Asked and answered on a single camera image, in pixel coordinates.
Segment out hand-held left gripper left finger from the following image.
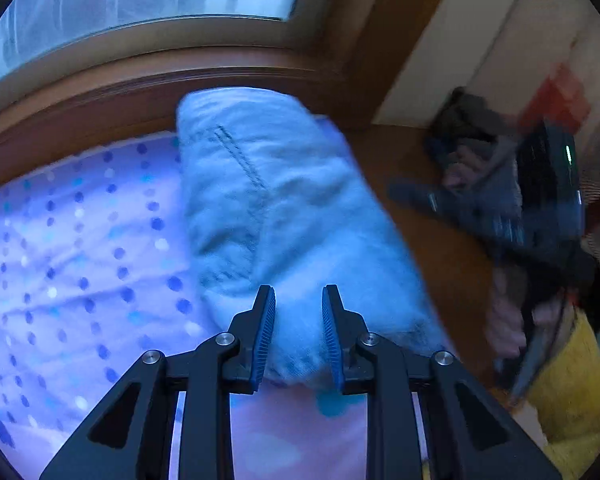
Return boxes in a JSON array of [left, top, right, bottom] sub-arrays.
[[39, 285, 277, 480]]

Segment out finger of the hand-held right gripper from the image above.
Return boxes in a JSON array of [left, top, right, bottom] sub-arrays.
[[389, 180, 526, 248]]

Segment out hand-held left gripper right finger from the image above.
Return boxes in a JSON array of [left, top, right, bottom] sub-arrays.
[[322, 285, 563, 480]]

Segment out red wall paper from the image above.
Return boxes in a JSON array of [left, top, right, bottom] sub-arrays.
[[522, 62, 593, 128]]

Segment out person's right hand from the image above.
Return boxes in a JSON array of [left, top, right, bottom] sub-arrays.
[[485, 270, 573, 376]]

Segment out pile of clothes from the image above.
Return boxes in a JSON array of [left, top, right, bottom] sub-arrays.
[[422, 87, 528, 201]]

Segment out light blue jeans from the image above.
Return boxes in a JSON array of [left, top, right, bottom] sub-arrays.
[[175, 89, 456, 396]]

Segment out person's right forearm yellow sleeve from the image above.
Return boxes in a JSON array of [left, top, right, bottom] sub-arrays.
[[525, 305, 600, 476]]

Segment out purple dotted bed sheet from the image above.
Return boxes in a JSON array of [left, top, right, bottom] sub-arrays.
[[0, 130, 381, 480]]

